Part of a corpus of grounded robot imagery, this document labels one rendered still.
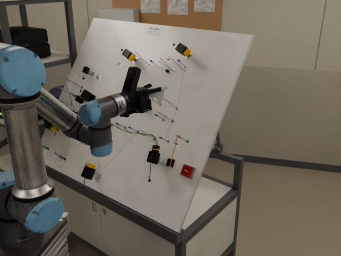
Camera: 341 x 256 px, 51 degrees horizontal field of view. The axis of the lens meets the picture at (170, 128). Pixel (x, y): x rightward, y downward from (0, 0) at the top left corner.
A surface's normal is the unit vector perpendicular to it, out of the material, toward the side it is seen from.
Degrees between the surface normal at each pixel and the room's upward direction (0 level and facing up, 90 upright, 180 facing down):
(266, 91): 90
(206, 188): 0
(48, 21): 90
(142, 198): 54
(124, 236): 90
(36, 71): 83
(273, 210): 0
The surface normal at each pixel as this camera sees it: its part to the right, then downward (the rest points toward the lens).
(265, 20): -0.24, 0.38
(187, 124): -0.50, -0.29
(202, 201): 0.00, -0.92
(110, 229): -0.62, 0.31
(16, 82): 0.76, 0.13
